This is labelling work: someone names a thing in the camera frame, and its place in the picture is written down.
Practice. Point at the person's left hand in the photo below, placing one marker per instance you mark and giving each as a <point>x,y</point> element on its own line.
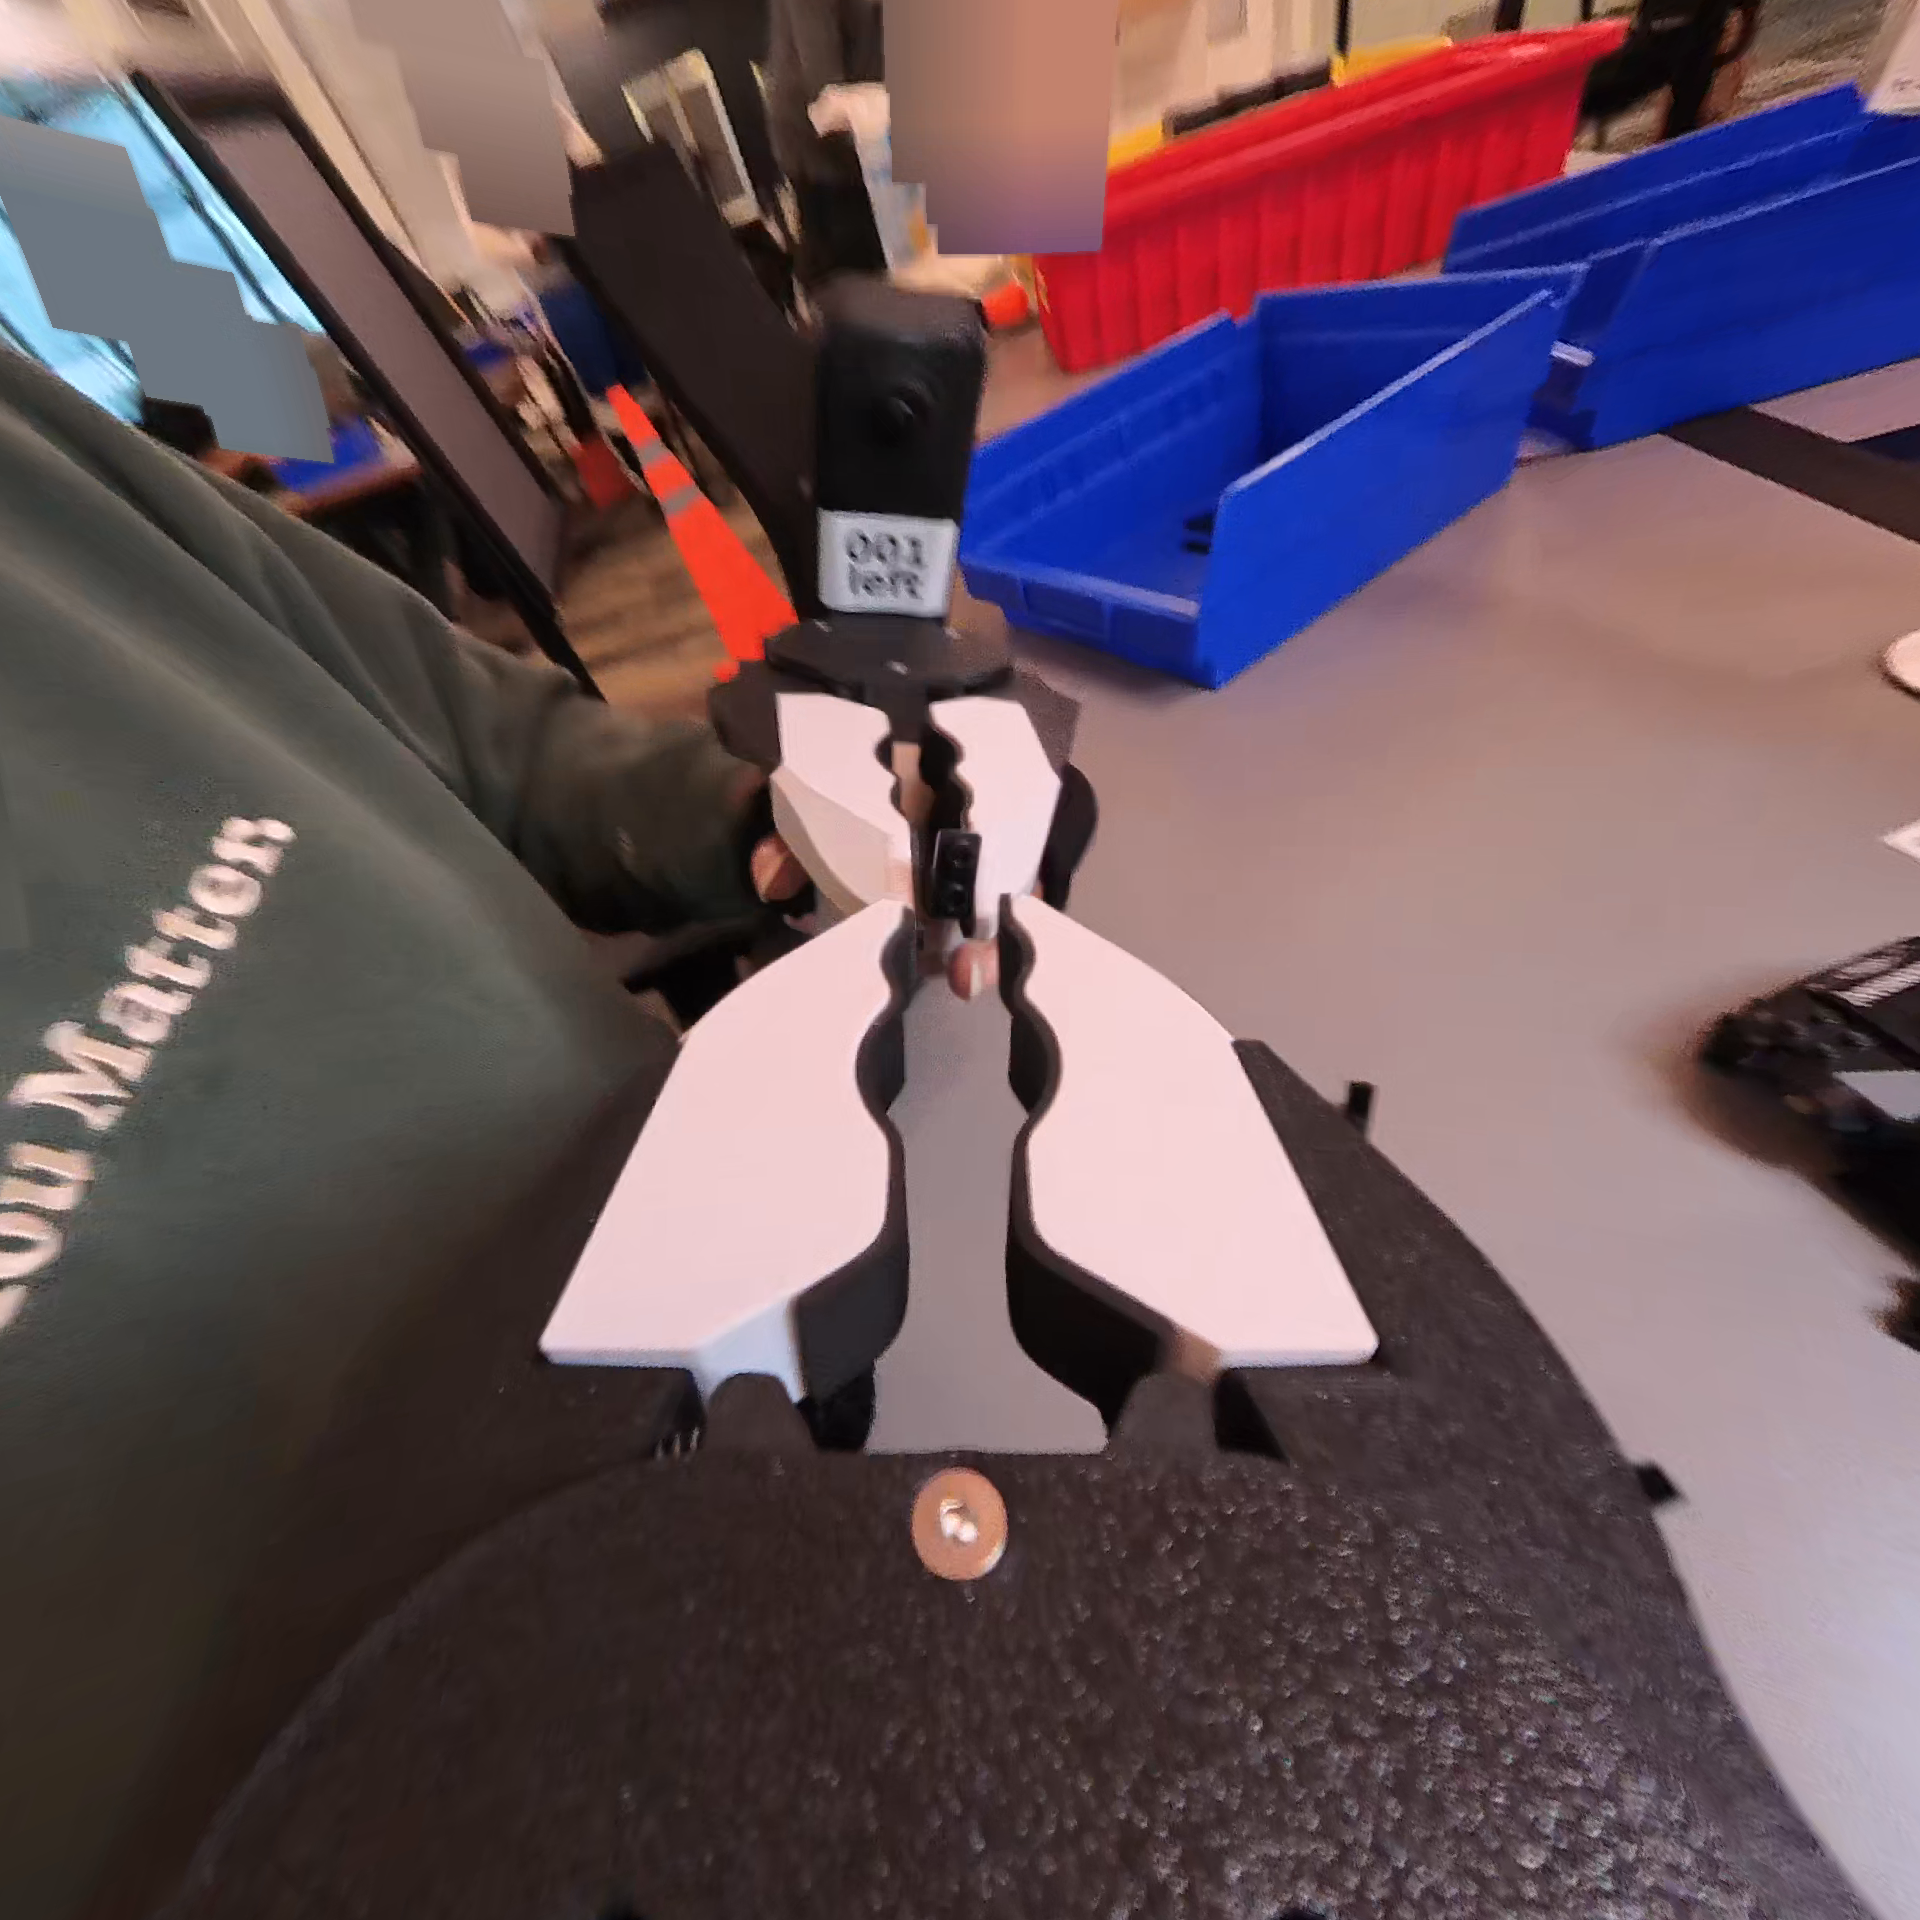
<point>780,868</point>

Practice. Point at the black lego car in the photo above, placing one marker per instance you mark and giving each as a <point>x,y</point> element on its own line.
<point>1831,1064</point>

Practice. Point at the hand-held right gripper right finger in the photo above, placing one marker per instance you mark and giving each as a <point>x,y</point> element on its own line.
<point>1188,1185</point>

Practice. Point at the yellow storage bin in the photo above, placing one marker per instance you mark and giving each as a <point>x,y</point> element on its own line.
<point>1384,58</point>

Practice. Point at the black framed display board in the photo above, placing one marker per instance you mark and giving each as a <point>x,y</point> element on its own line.
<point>360,330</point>
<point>690,330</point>

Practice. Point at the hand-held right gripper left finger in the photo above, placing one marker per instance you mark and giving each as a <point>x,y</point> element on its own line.
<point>736,1185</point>

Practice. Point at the red storage bin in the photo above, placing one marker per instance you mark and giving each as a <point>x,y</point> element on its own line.
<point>1319,196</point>

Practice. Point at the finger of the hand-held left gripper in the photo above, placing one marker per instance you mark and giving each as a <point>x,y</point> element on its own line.
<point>1020,789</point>
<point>840,794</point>

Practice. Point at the orange striped object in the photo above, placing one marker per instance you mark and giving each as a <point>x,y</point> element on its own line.
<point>708,539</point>

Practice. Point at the long black lego piece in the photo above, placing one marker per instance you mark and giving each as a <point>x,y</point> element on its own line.
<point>1357,1104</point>

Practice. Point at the blue storage bin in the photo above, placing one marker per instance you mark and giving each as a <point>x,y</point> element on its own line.
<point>1290,480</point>
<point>1741,272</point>

